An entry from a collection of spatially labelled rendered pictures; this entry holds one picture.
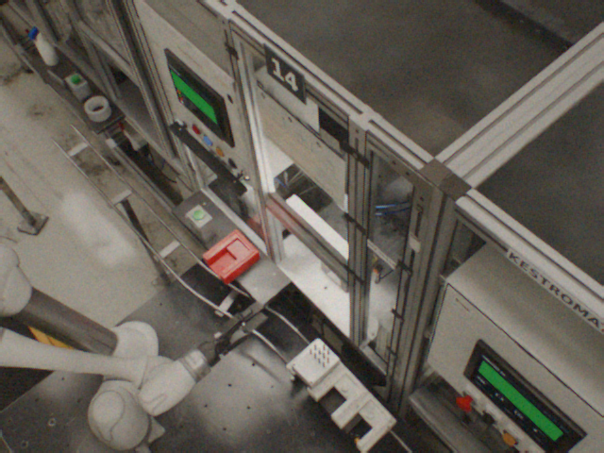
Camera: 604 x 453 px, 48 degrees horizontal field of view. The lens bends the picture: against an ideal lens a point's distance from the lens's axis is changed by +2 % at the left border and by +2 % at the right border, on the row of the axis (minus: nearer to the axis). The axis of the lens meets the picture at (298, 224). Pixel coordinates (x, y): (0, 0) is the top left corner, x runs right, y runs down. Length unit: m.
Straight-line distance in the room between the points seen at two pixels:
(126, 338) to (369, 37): 1.32
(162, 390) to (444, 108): 1.13
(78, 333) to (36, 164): 2.06
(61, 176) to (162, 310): 1.58
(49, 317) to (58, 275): 1.57
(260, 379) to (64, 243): 1.65
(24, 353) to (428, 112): 1.22
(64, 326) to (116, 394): 0.29
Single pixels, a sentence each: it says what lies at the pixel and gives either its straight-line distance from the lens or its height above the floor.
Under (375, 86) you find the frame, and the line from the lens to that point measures 1.37.
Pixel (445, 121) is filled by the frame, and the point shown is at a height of 2.01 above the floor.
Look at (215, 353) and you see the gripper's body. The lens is 2.02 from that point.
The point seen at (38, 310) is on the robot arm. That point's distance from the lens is 2.10.
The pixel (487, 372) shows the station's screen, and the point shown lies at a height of 1.62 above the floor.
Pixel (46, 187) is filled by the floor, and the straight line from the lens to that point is 4.01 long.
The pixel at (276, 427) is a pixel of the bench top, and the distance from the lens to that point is 2.42.
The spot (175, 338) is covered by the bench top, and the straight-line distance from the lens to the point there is 2.59.
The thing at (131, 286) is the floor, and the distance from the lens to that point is 3.52.
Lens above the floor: 3.02
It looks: 59 degrees down
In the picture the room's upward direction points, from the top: 7 degrees counter-clockwise
